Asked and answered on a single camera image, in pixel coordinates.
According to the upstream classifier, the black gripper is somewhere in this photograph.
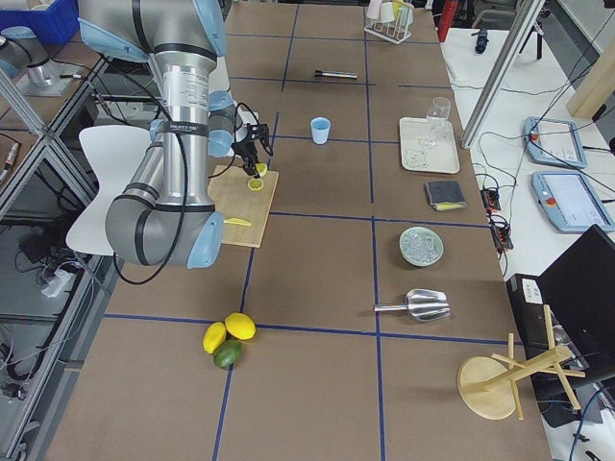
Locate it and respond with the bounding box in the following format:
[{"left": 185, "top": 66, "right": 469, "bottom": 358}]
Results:
[{"left": 234, "top": 139, "right": 258, "bottom": 176}]

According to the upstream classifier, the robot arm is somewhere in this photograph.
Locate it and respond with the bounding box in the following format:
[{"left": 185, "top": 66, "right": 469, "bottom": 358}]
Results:
[
  {"left": 1, "top": 26, "right": 61, "bottom": 95},
  {"left": 79, "top": 1, "right": 241, "bottom": 269}
]

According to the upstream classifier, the light blue plastic cup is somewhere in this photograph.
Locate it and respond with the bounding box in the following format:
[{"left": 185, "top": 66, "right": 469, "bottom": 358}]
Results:
[{"left": 310, "top": 116, "right": 332, "bottom": 145}]

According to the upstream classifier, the wooden cutting board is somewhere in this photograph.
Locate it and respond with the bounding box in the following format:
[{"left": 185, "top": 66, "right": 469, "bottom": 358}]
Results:
[{"left": 208, "top": 167, "right": 279, "bottom": 248}]

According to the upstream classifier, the striped black pen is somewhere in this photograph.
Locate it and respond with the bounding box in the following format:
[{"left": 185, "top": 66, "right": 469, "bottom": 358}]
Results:
[{"left": 314, "top": 69, "right": 358, "bottom": 81}]

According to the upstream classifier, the white chair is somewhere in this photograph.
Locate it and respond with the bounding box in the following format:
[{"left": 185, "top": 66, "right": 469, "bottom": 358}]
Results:
[{"left": 66, "top": 125, "right": 150, "bottom": 255}]

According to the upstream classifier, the beige serving tray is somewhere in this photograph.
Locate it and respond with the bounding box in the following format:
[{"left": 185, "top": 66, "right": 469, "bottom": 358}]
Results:
[{"left": 399, "top": 117, "right": 460, "bottom": 174}]

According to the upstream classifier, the green ceramic bowl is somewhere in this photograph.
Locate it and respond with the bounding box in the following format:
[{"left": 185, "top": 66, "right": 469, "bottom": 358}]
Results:
[{"left": 399, "top": 227, "right": 444, "bottom": 267}]

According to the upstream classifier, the green lime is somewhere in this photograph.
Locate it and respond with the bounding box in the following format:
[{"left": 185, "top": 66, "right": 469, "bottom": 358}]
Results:
[{"left": 213, "top": 339, "right": 243, "bottom": 369}]

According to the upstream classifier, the clear wine glass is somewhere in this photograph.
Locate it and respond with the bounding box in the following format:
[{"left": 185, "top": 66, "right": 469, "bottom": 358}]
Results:
[{"left": 424, "top": 97, "right": 451, "bottom": 147}]

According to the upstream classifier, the dark grey folded cloth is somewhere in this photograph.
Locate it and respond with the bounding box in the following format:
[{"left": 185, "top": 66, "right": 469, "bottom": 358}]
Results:
[{"left": 425, "top": 181, "right": 467, "bottom": 211}]

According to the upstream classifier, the metal scoop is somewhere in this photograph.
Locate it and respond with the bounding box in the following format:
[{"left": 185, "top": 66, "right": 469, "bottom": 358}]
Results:
[{"left": 373, "top": 288, "right": 451, "bottom": 323}]

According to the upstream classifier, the red cylinder bottle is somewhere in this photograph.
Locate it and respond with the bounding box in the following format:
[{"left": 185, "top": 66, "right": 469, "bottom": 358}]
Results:
[{"left": 437, "top": 0, "right": 458, "bottom": 43}]

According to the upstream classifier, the black folded umbrella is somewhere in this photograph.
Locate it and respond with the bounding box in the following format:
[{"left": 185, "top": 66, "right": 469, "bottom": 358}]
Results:
[{"left": 475, "top": 29, "right": 489, "bottom": 55}]

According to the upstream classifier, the far blue teach pendant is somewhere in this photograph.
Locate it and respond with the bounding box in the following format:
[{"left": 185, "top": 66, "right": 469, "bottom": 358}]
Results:
[{"left": 523, "top": 116, "right": 587, "bottom": 169}]

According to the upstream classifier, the blue teach pendant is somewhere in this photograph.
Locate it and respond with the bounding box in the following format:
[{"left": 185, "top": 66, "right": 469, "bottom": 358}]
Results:
[
  {"left": 530, "top": 171, "right": 614, "bottom": 234},
  {"left": 523, "top": 116, "right": 587, "bottom": 169}
]

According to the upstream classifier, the near blue teach pendant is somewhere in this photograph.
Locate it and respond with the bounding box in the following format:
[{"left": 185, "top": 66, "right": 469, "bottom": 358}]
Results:
[{"left": 530, "top": 171, "right": 614, "bottom": 234}]

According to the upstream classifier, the wooden mug tree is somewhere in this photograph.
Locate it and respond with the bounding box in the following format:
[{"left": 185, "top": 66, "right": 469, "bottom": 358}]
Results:
[{"left": 456, "top": 304, "right": 585, "bottom": 421}]

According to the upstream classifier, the computer monitor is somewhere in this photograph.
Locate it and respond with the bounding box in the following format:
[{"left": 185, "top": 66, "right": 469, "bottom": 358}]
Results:
[{"left": 537, "top": 225, "right": 614, "bottom": 388}]

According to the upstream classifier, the white wire cup rack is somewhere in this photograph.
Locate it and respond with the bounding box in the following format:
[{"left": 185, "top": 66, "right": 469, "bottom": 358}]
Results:
[{"left": 363, "top": 0, "right": 414, "bottom": 44}]

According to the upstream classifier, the aluminium frame post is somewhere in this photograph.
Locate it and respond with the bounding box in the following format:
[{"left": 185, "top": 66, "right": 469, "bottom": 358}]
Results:
[{"left": 460, "top": 0, "right": 545, "bottom": 149}]

